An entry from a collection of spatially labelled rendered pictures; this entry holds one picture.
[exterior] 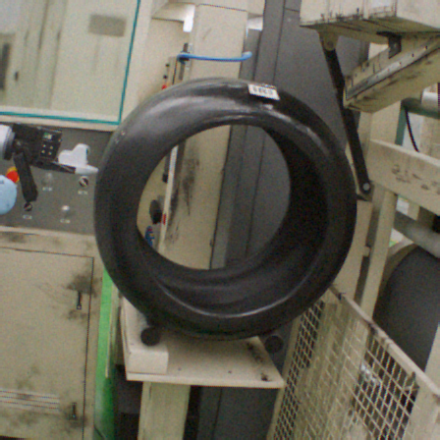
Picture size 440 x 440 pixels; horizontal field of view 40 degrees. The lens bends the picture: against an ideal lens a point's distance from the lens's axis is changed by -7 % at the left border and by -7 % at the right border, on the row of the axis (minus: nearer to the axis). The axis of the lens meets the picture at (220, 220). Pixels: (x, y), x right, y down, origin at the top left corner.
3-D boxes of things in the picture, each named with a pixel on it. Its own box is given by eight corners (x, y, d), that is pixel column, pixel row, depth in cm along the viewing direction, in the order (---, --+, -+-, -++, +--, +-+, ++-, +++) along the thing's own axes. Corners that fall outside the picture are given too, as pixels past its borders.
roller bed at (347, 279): (285, 278, 194) (302, 181, 187) (330, 281, 197) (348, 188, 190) (304, 302, 175) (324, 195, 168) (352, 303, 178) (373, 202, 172)
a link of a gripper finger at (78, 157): (103, 151, 132) (61, 142, 130) (96, 179, 133) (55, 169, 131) (103, 149, 135) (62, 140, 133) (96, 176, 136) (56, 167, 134)
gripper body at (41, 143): (63, 135, 129) (11, 123, 126) (54, 174, 130) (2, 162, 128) (66, 131, 136) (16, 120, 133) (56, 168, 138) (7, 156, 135)
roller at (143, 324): (151, 286, 171) (137, 294, 171) (143, 272, 170) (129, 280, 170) (164, 341, 138) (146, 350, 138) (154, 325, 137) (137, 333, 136)
